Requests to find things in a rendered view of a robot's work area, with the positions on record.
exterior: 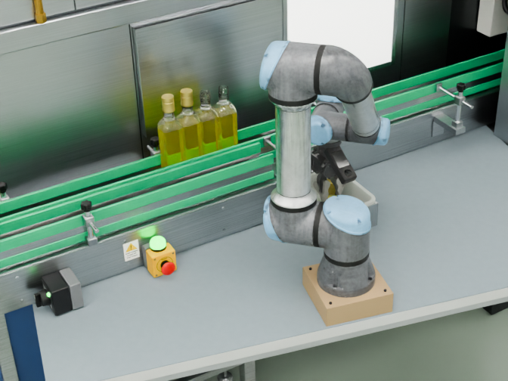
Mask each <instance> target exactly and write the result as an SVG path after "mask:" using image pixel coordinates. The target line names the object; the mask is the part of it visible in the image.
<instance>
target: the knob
mask: <svg viewBox="0 0 508 381"><path fill-rule="evenodd" d="M47 292H48V291H47V290H46V289H43V290H41V291H38V292H37V293H35V294H34V296H35V301H36V306H37V308H38V307H41V306H46V305H50V304H51V299H50V297H48V296H47Z"/></svg>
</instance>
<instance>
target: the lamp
mask: <svg viewBox="0 0 508 381"><path fill-rule="evenodd" d="M165 249H166V240H165V239H164V238H163V237H161V236H155V237H152V238H151V240H150V250H151V251H153V252H162V251H164V250H165Z"/></svg>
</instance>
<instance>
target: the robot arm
mask: <svg viewBox="0 0 508 381"><path fill-rule="evenodd" d="M259 84H260V87H261V88H262V89H264V90H268V99H269V101H270V102H271V103H272V104H274V105H275V135H276V174H277V187H276V188H275V189H273V191H272V192H271V195H270V196H268V197H267V199H266V201H265V205H264V214H263V223H264V228H265V233H266V234H267V235H268V237H269V238H271V239H272V240H276V241H280V242H281V243H294V244H299V245H305V246H314V247H320V248H324V255H323V257H322V259H321V263H320V264H319V267H318V269H317V283H318V285H319V287H320V288H321V289H322V290H323V291H325V292H326V293H329V294H330V295H332V296H337V297H342V298H351V297H357V296H361V295H364V294H365V293H367V292H369V291H370V290H371V289H372V288H373V286H374V284H375V277H376V273H375V270H374V267H373V263H372V261H371V259H370V229H371V221H370V211H369V209H368V207H367V206H366V205H365V204H364V203H363V202H362V201H361V200H359V199H357V198H355V197H351V196H348V195H340V194H341V193H342V190H343V188H344V185H345V184H346V183H349V182H351V181H354V180H355V179H356V178H357V175H356V173H355V171H354V169H353V168H352V166H351V164H350V163H349V161H348V159H347V158H346V156H345V154H344V153H343V151H342V148H341V147H340V144H341V143H342V141H348V142H355V143H361V144H372V145H373V146H374V145H386V144H387V142H388V140H389V133H390V120H389V119H388V118H383V117H381V116H378V113H377V111H376V106H375V103H374V100H373V95H372V89H373V80H372V76H371V74H370V71H369V70H368V68H367V67H366V66H365V64H364V63H363V62H362V61H361V60H360V59H359V58H358V57H356V56H355V55H353V53H351V52H349V51H347V50H345V49H344V48H341V47H338V46H335V45H322V44H313V43H305V42H291V41H290V40H288V41H274V42H272V43H271V44H270V45H269V46H268V47H267V49H266V51H265V54H264V57H263V60H262V65H261V69H260V74H259ZM316 100H317V103H316V106H315V108H314V110H313V112H312V114H311V105H312V104H313V103H314V102H315V101H316ZM343 107H344V109H345V112H346V113H343ZM311 143H313V144H315V145H317V147H315V148H316V149H315V148H314V149H313V151H311ZM316 151H317V152H316ZM311 169H312V170H313V172H315V173H316V174H318V173H319V174H318V176H317V181H314V184H313V185H314V189H315V190H316V191H317V192H318V193H319V195H320V199H321V201H322V202H321V201H317V193H316V191H315V190H314V189H313V188H312V187H311ZM327 178H328V179H330V181H331V182H332V183H333V185H334V186H335V189H336V192H335V195H336V197H335V196H332V197H330V198H328V195H329V193H328V189H329V187H330V182H329V181H328V180H327Z"/></svg>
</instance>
